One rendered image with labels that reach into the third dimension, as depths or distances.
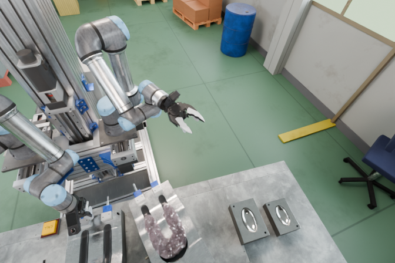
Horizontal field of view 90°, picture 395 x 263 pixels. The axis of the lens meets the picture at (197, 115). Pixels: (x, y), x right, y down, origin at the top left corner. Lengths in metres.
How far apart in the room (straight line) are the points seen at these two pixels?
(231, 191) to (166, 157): 1.18
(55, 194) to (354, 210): 2.55
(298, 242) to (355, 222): 1.31
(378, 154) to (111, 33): 2.42
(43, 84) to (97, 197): 1.22
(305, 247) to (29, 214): 2.31
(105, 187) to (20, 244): 0.80
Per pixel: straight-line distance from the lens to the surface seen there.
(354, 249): 2.57
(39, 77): 1.19
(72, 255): 1.31
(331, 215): 2.56
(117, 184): 2.11
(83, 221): 1.30
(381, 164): 2.49
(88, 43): 0.96
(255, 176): 1.46
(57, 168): 1.09
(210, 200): 1.34
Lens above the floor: 2.07
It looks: 49 degrees down
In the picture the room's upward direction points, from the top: 4 degrees clockwise
